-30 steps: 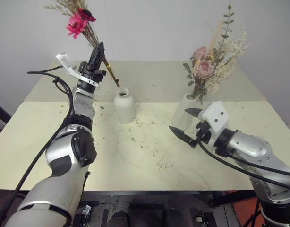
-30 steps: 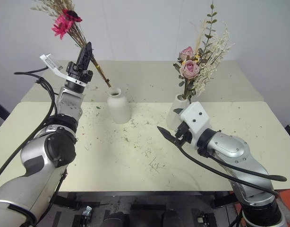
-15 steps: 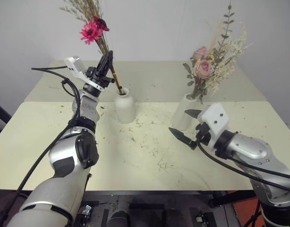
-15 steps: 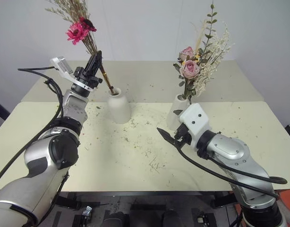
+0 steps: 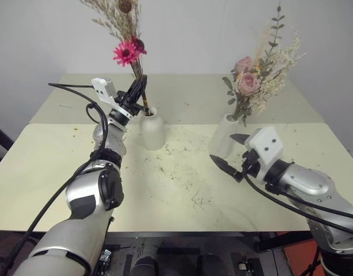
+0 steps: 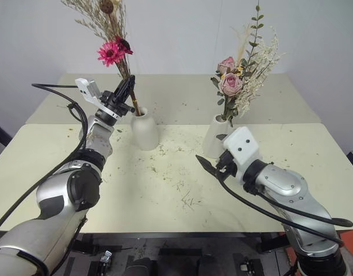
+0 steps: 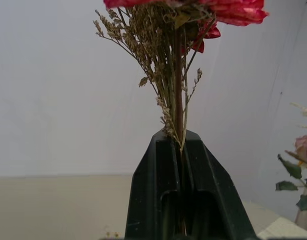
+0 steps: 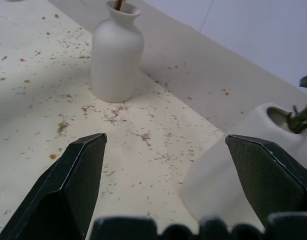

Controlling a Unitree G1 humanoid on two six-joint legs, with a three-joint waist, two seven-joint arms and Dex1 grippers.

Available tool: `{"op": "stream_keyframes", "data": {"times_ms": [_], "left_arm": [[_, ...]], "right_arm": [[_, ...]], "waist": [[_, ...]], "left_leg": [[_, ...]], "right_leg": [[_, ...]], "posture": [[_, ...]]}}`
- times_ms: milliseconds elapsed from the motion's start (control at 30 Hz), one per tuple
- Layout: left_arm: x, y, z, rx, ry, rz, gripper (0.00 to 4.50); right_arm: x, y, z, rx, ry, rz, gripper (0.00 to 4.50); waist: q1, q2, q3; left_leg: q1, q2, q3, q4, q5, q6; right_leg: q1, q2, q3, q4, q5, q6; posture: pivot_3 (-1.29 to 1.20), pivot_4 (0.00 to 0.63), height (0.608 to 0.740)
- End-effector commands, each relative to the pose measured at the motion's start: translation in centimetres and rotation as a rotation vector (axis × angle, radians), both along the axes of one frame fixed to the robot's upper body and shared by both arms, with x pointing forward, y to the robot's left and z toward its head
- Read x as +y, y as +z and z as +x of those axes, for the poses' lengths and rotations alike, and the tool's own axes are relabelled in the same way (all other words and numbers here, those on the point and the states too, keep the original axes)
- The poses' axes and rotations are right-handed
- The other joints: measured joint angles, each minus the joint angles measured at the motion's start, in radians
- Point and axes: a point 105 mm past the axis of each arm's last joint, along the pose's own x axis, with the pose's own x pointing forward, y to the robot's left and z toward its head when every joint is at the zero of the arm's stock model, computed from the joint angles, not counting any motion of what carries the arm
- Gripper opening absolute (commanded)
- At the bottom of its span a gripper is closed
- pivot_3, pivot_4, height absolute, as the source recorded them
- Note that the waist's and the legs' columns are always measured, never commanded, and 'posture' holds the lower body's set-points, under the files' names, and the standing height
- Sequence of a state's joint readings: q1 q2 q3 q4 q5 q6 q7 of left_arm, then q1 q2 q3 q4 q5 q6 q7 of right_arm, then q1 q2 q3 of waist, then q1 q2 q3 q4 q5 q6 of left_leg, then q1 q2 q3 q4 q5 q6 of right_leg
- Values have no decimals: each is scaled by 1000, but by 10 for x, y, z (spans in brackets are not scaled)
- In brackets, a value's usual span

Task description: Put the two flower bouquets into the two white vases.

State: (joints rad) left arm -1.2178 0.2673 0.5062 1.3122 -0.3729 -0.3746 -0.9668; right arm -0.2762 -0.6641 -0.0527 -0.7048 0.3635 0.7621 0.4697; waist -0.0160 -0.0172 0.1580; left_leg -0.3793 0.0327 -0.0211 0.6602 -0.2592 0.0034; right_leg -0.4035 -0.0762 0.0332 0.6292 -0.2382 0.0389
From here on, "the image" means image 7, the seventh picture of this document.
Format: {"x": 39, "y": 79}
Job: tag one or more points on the pink rose bouquet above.
{"x": 302, "y": 160}

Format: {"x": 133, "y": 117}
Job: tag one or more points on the white ribbed vase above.
{"x": 304, "y": 212}

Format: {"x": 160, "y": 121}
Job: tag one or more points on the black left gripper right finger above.
{"x": 213, "y": 195}

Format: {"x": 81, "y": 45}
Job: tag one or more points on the red rose bouquet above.
{"x": 178, "y": 75}

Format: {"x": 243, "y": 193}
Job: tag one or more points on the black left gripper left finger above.
{"x": 153, "y": 190}

